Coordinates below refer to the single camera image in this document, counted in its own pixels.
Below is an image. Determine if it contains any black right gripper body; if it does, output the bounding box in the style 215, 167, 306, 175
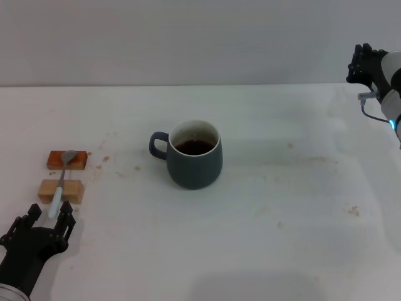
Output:
357, 50, 389, 97

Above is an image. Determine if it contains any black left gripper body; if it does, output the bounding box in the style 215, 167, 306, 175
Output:
0, 226, 65, 294

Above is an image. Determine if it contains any spoon with pale blue handle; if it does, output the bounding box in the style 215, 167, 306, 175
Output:
48, 149, 78, 219

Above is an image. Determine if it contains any dark grey ceramic mug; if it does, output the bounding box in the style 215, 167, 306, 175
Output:
148, 119, 224, 190

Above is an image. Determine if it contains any light tan wooden block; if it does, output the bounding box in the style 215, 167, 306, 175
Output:
38, 178, 85, 205

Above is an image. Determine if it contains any reddish brown wooden block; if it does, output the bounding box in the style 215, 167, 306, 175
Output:
46, 150, 88, 171

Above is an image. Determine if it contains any dark coffee liquid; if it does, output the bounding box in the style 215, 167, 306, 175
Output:
174, 139, 214, 157

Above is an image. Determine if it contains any right wrist camera housing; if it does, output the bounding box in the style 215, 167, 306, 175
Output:
380, 50, 401, 93

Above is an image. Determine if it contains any grey right wrist cable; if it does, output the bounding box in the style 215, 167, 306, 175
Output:
358, 90, 391, 123

